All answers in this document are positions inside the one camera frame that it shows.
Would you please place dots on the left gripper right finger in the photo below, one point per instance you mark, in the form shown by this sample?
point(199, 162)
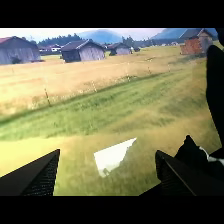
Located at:
point(176, 181)

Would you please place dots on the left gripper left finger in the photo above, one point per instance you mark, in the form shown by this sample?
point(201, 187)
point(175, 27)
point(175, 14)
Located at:
point(31, 180)

